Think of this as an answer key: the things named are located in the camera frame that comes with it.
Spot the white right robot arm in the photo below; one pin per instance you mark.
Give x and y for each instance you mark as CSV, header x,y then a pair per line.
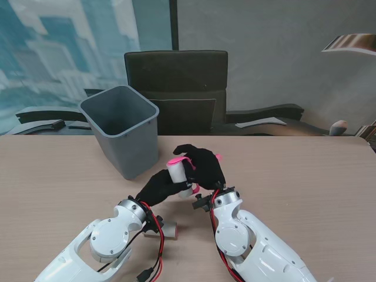
x,y
235,232

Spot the black window frame post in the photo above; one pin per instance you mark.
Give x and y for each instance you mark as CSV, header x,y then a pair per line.
x,y
174,23

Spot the copper striped corner piece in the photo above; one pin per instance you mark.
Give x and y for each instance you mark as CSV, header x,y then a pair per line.
x,y
367,131

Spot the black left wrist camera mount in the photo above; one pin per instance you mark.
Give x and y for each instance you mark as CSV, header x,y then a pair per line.
x,y
152,221

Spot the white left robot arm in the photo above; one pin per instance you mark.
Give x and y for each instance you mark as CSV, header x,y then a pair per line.
x,y
108,238

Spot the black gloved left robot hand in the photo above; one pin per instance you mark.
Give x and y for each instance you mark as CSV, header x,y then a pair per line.
x,y
158,188

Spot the white paper sheet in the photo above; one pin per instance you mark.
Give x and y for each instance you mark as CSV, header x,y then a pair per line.
x,y
261,122

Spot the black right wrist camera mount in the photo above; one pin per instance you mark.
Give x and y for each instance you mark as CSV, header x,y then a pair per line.
x,y
201,202

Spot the dark curved armrest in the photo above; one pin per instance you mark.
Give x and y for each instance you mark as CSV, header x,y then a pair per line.
x,y
279,110
44,113

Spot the small black box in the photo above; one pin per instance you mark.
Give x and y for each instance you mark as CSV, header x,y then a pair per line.
x,y
58,124

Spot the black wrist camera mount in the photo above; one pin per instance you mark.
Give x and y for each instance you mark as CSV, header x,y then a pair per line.
x,y
201,202
152,221

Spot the grey flat card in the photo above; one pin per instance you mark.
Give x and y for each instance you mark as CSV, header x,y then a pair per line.
x,y
78,126

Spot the black office chair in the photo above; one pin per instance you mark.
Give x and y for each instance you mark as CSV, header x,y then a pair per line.
x,y
176,76

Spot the beige round knob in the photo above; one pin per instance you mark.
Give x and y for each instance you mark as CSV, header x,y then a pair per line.
x,y
339,127

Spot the copper striped shelf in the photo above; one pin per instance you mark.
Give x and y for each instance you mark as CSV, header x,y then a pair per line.
x,y
349,42

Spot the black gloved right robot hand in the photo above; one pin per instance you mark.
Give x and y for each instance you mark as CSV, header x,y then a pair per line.
x,y
205,170

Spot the grey plastic waste bin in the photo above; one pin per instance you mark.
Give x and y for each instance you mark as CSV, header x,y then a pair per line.
x,y
132,152

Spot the white sticky lint roll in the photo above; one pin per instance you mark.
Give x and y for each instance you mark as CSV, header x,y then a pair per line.
x,y
169,230
177,173

